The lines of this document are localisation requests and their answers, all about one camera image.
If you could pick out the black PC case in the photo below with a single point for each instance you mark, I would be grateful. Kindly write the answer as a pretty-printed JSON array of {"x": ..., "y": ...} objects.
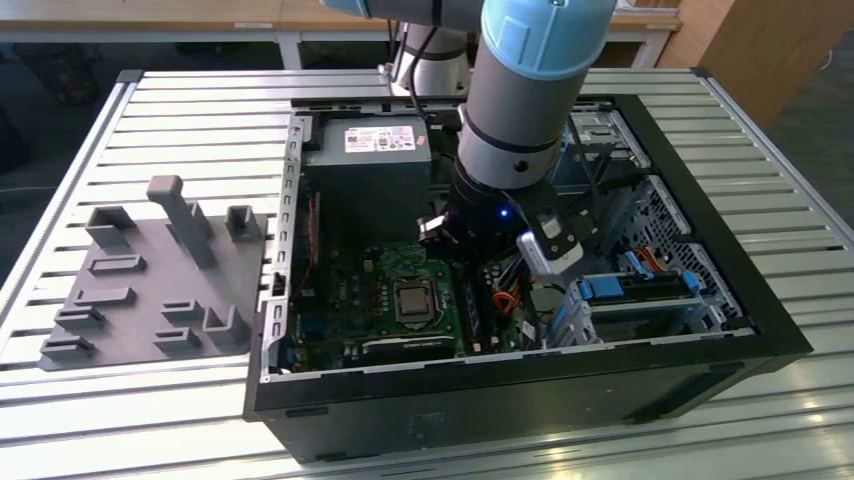
[{"x": 468, "y": 415}]

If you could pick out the wooden cabinet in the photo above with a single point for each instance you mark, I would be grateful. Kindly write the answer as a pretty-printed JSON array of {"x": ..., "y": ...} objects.
[{"x": 768, "y": 50}]

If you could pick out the green RAM stick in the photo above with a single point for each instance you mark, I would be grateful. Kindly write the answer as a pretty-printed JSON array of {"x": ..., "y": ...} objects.
[{"x": 473, "y": 305}]

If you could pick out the wooden desk with white frame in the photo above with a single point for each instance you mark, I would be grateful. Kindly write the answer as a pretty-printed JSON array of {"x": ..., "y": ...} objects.
[{"x": 167, "y": 20}]

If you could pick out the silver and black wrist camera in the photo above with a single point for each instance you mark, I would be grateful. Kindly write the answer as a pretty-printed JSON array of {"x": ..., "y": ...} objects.
[{"x": 554, "y": 260}]

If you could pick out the blue disk carrier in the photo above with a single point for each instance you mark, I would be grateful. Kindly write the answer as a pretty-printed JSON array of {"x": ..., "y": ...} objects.
[{"x": 601, "y": 291}]

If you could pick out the grey parts rack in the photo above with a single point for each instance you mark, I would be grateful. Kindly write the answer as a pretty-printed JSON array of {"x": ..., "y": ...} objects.
[{"x": 147, "y": 300}]

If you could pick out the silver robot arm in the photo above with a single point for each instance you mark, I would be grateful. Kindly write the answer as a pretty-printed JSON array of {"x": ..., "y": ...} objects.
[{"x": 528, "y": 100}]

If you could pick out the silver disk bay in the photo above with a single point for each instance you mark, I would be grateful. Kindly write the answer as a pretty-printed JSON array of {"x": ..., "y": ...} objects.
[{"x": 641, "y": 320}]

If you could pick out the black Nvidia graphics card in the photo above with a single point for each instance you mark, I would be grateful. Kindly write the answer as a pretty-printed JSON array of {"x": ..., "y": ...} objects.
[{"x": 407, "y": 347}]

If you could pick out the silver CPU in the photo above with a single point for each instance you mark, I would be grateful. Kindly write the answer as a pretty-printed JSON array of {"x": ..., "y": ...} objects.
[{"x": 413, "y": 300}]

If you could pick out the green Dell motherboard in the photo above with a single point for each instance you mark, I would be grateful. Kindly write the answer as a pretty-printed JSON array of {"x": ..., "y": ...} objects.
[{"x": 374, "y": 270}]

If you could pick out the silver power supply unit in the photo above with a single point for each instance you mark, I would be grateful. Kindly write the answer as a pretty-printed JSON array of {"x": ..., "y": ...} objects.
[{"x": 374, "y": 160}]

